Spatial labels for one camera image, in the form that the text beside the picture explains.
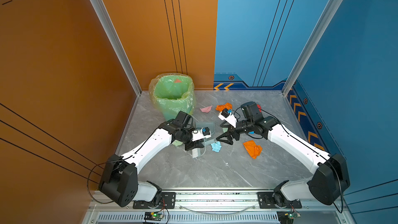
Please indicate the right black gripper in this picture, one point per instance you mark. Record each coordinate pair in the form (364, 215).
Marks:
(228, 135)

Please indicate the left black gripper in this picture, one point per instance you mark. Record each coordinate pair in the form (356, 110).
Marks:
(194, 144)

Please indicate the grey-blue hand brush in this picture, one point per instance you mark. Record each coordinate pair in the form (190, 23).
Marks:
(198, 152)

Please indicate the grey-blue plastic dustpan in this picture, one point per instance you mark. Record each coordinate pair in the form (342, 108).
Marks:
(211, 126)

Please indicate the large light green paper ball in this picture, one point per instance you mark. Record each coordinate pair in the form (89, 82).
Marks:
(177, 143)

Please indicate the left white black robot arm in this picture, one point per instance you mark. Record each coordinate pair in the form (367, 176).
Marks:
(119, 180)

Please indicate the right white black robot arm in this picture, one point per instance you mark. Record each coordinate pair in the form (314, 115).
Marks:
(330, 177)

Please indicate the light blue paper scrap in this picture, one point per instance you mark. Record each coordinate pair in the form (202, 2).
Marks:
(216, 146)

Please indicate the orange paper ball far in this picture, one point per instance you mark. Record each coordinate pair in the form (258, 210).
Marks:
(220, 108)

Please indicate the orange paper ball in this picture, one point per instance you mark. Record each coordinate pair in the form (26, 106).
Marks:
(252, 148)
(220, 108)

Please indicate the orange paper ball near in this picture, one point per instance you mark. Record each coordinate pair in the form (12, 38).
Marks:
(252, 148)

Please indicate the pink paper scrap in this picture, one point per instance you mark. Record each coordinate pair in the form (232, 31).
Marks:
(206, 109)

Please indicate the green plastic trash bin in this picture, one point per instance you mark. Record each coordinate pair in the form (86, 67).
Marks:
(164, 99)

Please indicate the yellow translucent bin liner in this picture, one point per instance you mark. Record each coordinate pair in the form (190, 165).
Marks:
(186, 99)

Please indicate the left green circuit board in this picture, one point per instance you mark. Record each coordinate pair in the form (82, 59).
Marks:
(153, 217)

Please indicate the green circuit board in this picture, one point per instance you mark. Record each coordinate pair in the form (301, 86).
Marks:
(287, 217)
(153, 217)

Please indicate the right green circuit board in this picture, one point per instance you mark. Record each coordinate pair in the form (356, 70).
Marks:
(287, 217)

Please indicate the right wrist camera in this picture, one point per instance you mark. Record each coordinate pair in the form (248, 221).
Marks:
(228, 118)

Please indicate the aluminium front rail frame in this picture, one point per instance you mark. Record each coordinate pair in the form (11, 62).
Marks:
(216, 206)

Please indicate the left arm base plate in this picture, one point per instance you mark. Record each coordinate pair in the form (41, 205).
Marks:
(164, 199)

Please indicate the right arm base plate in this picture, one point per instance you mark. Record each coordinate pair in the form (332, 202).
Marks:
(264, 199)

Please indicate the right aluminium corner post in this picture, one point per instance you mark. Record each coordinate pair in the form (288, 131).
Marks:
(323, 22)

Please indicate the aluminium corner post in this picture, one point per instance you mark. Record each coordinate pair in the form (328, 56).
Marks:
(323, 22)
(109, 28)

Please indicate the left aluminium corner post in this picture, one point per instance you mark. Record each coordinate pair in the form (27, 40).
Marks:
(109, 28)

